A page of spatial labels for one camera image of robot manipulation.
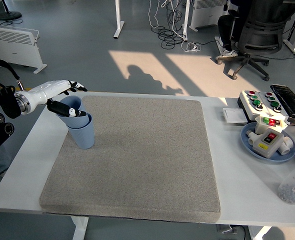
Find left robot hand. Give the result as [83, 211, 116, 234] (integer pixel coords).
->
[24, 79, 88, 118]

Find blue ribbed plastic cup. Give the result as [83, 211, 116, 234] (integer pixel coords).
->
[52, 95, 93, 130]
[66, 116, 96, 150]

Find white push-button control box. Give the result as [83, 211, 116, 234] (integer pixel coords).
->
[258, 91, 290, 122]
[238, 89, 266, 123]

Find white panel heater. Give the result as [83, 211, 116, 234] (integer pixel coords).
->
[0, 24, 48, 75]
[188, 0, 230, 32]

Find black round stand base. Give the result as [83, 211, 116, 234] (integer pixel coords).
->
[0, 0, 23, 21]

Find grey-brown foam mat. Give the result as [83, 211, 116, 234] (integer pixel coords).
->
[39, 95, 222, 223]

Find white table leg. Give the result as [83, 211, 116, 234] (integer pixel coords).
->
[69, 216, 90, 240]
[248, 226, 273, 240]

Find person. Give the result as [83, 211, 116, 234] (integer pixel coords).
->
[215, 0, 263, 61]

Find blue round plate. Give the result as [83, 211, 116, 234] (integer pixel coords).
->
[240, 122, 295, 164]

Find white pipe fitting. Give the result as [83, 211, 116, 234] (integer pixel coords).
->
[245, 129, 258, 146]
[277, 136, 295, 155]

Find white box green red buttons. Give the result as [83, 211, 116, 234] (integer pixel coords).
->
[254, 114, 289, 136]

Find black mesh office chair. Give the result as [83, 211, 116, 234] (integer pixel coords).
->
[217, 0, 295, 82]

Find black wrapped keyboard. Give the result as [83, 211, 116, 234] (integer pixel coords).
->
[269, 84, 295, 118]

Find clear bottle red cap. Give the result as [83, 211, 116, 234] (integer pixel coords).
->
[277, 157, 295, 205]

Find white hanging cable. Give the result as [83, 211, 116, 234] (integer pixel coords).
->
[147, 0, 168, 30]

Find black floor cable bundle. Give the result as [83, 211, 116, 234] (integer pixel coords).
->
[158, 0, 188, 50]

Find white square wall switch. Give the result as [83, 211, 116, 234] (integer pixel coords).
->
[222, 107, 248, 125]

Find grey switch box red button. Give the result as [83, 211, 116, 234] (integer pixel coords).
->
[252, 128, 285, 160]

